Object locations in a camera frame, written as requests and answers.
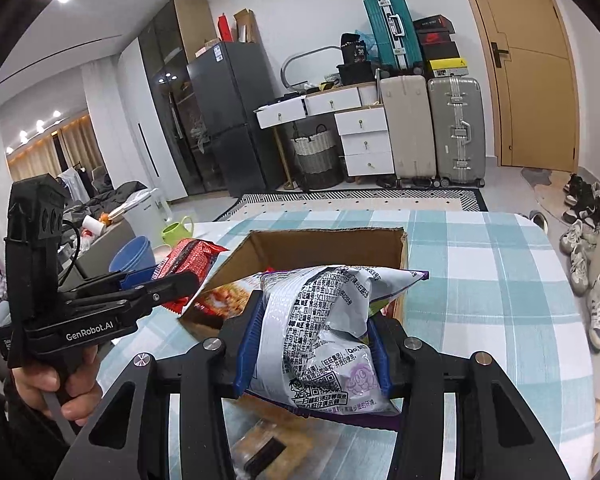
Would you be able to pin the clear plastic snack packet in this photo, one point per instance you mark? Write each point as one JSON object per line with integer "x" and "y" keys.
{"x": 265, "y": 445}

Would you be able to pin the black refrigerator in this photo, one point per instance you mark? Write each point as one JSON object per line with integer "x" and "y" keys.
{"x": 230, "y": 120}

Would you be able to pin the open brown carton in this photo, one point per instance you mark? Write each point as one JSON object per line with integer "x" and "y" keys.
{"x": 245, "y": 27}

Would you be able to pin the grey low cabinet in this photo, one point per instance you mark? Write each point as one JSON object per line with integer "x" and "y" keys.
{"x": 110, "y": 242}

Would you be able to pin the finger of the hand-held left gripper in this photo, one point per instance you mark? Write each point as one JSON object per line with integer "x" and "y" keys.
{"x": 175, "y": 285}
{"x": 137, "y": 279}

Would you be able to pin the white appliance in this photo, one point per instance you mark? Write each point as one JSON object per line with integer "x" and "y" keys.
{"x": 147, "y": 210}

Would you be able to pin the pile of shoes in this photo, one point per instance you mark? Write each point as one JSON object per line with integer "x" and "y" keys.
{"x": 575, "y": 250}

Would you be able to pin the white purple-edged snack packet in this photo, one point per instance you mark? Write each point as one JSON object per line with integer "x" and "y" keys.
{"x": 320, "y": 340}

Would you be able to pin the teal suitcase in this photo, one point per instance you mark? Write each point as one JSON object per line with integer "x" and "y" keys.
{"x": 387, "y": 25}

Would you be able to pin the stack of shoe boxes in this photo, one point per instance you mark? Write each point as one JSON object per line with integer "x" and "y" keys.
{"x": 437, "y": 45}

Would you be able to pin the green pitcher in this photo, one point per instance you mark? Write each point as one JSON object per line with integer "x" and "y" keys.
{"x": 177, "y": 234}

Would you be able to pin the silver suitcase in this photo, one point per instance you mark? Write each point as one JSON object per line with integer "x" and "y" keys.
{"x": 455, "y": 130}

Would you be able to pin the dark glass cabinet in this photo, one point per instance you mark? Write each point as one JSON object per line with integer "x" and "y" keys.
{"x": 170, "y": 110}

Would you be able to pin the person's left hand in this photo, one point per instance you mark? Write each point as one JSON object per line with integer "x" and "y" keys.
{"x": 35, "y": 385}

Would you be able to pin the beige curtains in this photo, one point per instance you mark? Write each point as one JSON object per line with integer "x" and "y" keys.
{"x": 75, "y": 140}

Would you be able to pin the white paper cup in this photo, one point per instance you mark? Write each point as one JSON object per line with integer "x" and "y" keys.
{"x": 92, "y": 225}

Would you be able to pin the checked teal tablecloth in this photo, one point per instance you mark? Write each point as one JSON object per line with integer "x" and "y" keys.
{"x": 480, "y": 310}

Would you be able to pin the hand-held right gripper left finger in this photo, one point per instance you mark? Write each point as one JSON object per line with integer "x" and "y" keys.
{"x": 247, "y": 345}

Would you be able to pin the cardboard box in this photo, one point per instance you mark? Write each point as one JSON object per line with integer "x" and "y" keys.
{"x": 325, "y": 247}

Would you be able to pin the grey floor mat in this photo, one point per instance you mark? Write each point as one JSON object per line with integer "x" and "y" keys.
{"x": 537, "y": 177}

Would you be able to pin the black bag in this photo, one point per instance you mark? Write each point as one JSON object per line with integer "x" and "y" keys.
{"x": 355, "y": 55}

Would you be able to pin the wicker basket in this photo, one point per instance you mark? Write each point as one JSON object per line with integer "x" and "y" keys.
{"x": 315, "y": 155}

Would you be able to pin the beige suitcase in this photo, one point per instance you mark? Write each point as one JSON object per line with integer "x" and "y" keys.
{"x": 407, "y": 130}

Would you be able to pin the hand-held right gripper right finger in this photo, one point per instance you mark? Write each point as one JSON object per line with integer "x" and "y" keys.
{"x": 382, "y": 355}

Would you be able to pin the red snack packet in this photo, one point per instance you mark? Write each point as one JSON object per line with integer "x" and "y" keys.
{"x": 190, "y": 255}

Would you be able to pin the dark clothes pile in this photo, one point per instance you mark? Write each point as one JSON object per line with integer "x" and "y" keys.
{"x": 120, "y": 195}

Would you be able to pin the red box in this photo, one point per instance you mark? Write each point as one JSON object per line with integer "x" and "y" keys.
{"x": 225, "y": 27}

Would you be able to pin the patterned floor rug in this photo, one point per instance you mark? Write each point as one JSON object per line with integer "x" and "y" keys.
{"x": 355, "y": 199}

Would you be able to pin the white drawer desk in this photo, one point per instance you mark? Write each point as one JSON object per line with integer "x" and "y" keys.
{"x": 365, "y": 125}

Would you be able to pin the wooden door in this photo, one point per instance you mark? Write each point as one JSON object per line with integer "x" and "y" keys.
{"x": 530, "y": 85}

